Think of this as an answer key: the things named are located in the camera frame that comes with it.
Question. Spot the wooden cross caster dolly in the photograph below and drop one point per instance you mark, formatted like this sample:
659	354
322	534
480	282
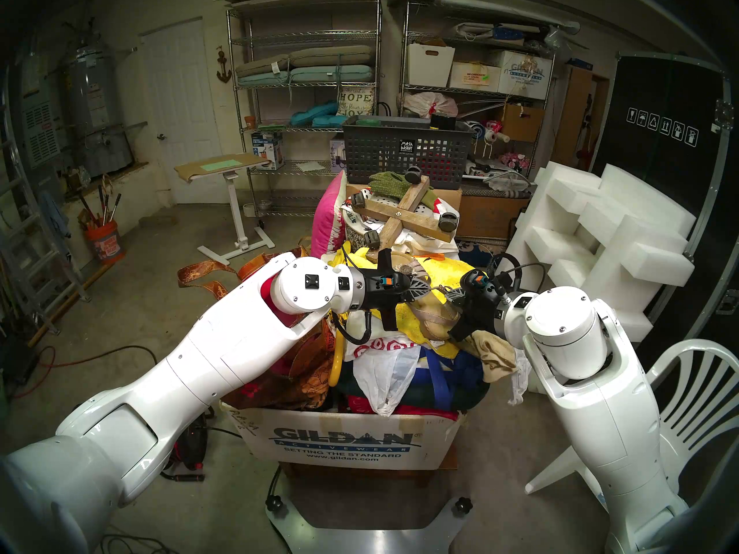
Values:
404	212

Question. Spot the tan green-tipped garden glove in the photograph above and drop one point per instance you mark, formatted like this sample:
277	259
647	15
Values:
493	356

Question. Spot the flat brown cardboard box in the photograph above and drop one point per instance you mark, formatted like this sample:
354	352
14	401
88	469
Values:
450	198

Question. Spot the white panel door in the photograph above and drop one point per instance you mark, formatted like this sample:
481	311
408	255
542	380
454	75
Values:
179	97

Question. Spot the large Gildan activewear carton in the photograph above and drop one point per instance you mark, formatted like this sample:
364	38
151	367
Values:
346	443

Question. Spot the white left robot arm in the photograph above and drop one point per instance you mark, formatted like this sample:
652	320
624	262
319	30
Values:
219	356

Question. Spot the white plastic chair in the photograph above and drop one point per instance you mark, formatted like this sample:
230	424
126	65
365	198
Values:
698	348

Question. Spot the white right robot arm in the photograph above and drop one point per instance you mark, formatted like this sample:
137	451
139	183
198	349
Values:
623	431

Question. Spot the white overbed table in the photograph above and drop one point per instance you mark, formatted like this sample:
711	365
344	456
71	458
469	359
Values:
233	206

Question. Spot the aluminium ladder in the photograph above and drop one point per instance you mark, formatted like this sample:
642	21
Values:
34	253

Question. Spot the blue white product box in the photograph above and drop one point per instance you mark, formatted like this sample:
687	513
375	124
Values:
268	152

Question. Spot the white labelled cardboard box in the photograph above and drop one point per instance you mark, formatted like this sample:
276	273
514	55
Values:
470	77

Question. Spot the anchor wall decoration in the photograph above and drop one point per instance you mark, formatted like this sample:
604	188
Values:
223	74

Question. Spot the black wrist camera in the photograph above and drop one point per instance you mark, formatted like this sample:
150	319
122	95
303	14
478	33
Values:
476	281
381	283

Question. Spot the black flight case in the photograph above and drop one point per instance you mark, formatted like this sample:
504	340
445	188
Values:
664	97

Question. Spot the white red-target plastic bag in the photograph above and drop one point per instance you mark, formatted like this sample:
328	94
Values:
381	380

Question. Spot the orange plastic bucket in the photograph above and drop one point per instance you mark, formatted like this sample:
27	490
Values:
107	244

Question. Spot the mint seat cushion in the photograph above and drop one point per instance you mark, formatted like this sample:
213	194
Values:
332	74

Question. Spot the brown wooden chest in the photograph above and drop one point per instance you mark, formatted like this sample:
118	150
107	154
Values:
491	215

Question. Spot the pale plastic shelf bag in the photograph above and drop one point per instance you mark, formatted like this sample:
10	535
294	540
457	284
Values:
427	104

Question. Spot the dark plastic mesh basket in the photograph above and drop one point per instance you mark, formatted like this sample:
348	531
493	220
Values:
375	149

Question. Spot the grey water heater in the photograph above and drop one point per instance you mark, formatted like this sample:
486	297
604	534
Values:
92	108

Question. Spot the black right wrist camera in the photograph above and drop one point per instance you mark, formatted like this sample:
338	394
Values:
476	281

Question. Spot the teal blue cushion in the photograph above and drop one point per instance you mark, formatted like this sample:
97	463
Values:
312	115

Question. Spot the red fabric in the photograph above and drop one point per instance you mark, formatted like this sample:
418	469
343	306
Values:
415	411

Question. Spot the Hope print pillow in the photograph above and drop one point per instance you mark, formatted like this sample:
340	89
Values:
355	100

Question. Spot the pink artificial flowers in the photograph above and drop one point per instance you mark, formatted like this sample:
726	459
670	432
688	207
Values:
514	160

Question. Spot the white foam packing insert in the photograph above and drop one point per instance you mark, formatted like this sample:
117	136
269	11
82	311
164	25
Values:
623	253

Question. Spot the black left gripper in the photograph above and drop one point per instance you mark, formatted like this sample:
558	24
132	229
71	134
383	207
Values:
389	319

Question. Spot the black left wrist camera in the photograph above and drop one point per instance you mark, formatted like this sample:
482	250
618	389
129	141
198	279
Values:
381	283

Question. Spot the brown wooden cabinet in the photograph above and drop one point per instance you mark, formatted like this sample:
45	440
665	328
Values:
571	114

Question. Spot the yellow towel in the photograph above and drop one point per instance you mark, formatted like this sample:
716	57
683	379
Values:
441	267

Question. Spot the black yellow small box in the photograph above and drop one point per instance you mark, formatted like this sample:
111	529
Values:
443	123

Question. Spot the grey furnace unit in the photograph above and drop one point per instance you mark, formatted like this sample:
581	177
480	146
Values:
40	131

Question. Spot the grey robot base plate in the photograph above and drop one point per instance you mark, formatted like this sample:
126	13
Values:
369	541

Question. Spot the tan seat cushion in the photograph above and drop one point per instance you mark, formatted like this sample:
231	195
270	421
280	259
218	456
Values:
332	55

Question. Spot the green knit glove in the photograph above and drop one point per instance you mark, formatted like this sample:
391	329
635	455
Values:
389	183

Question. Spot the blue white patterned cloth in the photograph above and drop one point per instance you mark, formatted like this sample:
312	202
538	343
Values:
476	250

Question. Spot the small white Gildan box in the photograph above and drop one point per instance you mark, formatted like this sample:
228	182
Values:
525	74

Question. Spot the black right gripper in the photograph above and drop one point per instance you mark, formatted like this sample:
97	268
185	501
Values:
485	316

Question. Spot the pink white pillow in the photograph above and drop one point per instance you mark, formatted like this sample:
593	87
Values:
326	224

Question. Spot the orange patterned ribbon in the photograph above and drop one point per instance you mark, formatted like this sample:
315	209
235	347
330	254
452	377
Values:
199	268

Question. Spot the black star knob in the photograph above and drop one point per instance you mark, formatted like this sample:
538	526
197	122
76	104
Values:
277	504
462	505

